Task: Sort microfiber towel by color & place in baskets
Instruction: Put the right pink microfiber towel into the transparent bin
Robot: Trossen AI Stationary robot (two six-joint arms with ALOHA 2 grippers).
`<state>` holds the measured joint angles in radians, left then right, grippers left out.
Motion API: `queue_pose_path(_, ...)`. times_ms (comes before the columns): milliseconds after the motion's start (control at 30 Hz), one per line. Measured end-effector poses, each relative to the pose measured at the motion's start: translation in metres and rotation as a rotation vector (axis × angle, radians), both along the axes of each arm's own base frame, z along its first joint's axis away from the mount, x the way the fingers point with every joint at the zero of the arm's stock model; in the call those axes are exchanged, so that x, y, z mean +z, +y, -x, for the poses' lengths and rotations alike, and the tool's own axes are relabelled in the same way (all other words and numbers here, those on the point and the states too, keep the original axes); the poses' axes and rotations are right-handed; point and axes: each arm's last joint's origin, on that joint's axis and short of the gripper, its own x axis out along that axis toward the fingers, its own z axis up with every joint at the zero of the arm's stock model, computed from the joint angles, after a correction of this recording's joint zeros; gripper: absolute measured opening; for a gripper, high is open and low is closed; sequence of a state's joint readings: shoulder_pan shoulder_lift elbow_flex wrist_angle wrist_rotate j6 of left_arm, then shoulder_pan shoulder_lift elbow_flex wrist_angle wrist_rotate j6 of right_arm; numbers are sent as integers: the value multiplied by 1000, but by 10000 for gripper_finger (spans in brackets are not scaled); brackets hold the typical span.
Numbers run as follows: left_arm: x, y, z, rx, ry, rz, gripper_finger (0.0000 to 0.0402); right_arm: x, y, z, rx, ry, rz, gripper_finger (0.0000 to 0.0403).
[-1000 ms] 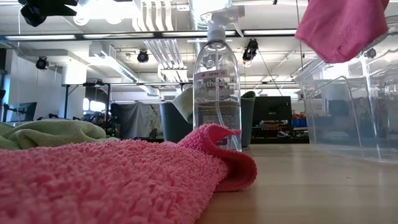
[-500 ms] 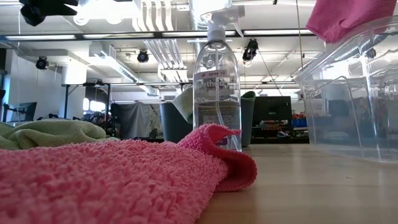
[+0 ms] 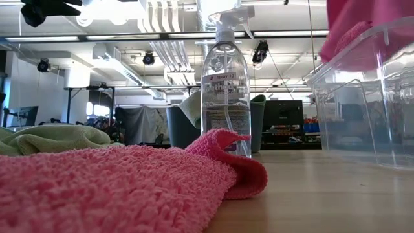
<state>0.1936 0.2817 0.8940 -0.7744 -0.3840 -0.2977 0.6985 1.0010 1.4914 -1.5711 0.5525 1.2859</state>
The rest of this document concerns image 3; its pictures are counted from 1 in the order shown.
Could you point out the green microfiber towel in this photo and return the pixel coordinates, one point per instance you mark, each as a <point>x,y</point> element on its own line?
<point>191,110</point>
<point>55,137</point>

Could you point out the pink microfiber towel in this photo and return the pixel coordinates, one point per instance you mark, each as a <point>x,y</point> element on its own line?
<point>113,187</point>
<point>355,19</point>

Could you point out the long ceiling light bar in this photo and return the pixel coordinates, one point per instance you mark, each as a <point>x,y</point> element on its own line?
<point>42,39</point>

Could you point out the black ceiling spotlight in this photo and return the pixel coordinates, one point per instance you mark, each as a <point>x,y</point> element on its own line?
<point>43,65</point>
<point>260,51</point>
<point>148,59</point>

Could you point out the black metal rack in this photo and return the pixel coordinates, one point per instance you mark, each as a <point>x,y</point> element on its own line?
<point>68,103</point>

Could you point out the black computer monitor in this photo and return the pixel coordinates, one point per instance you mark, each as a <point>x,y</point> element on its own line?
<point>22,116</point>

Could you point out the gray curtain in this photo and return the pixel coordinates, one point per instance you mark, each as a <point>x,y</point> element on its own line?
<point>139,124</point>

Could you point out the teal plastic basket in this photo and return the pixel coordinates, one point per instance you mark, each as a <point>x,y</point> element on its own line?
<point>181,136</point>

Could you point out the black cabinet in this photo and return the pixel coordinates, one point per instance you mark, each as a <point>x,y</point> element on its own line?
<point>283,116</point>

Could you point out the clear plastic bin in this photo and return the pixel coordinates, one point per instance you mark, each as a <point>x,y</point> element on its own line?
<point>355,129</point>

